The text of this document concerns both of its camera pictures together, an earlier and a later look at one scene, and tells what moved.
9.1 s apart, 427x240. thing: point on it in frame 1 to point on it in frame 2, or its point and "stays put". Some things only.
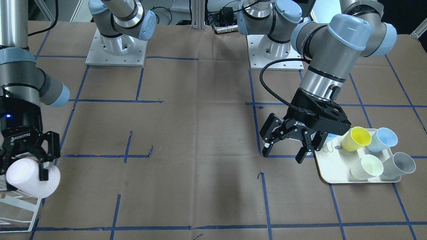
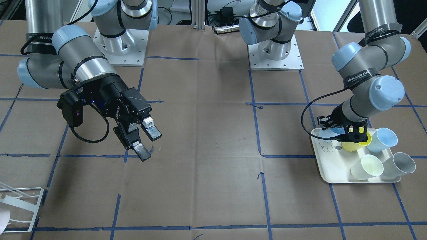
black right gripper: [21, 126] to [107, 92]
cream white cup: [368, 166] stays put
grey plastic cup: [400, 163] stays put
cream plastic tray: [334, 163] stays put
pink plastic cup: [23, 174] to [5, 216]
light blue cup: [382, 140] stays put
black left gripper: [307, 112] to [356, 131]
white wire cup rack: [18, 203] stays put
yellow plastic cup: [357, 138] stays put
